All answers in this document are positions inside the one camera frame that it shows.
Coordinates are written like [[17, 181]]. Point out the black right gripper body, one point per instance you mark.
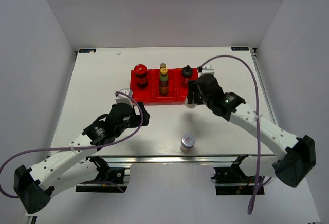
[[200, 99]]

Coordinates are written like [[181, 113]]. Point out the black lid spice jar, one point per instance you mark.
[[186, 75]]

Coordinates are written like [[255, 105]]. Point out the yellow cap sauce bottle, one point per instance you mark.
[[163, 81]]

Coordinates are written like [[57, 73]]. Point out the small yellow label bottle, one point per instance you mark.
[[163, 65]]

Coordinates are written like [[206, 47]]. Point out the red lid sauce jar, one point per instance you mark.
[[140, 72]]

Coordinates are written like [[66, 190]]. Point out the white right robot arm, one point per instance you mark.
[[293, 157]]

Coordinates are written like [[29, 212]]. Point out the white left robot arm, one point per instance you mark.
[[36, 185]]

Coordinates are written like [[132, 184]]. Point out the right red plastic bin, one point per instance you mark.
[[181, 91]]

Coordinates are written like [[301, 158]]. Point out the red plastic bin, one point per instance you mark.
[[181, 91], [170, 97], [146, 94]]

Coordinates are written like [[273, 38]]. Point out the left red plastic bin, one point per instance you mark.
[[146, 94]]

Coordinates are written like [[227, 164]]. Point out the middle red plastic bin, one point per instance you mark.
[[170, 97]]

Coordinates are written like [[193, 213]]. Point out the silver lid glass jar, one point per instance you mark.
[[187, 143]]

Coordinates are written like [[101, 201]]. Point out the right blue corner label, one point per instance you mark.
[[239, 48]]

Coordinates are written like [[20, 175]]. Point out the blue corner label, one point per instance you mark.
[[239, 48], [90, 50]]

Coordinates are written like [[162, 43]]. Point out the left blue corner label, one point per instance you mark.
[[90, 50]]

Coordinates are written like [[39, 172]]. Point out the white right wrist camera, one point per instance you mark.
[[205, 69]]

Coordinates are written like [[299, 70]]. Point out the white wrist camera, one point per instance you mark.
[[205, 69], [124, 96]]

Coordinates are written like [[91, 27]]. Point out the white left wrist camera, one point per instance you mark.
[[124, 96]]

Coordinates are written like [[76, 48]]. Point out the aluminium table front rail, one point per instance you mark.
[[171, 159]]

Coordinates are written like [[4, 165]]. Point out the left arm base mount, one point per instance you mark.
[[111, 177]]

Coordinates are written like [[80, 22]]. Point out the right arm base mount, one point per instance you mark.
[[231, 181]]

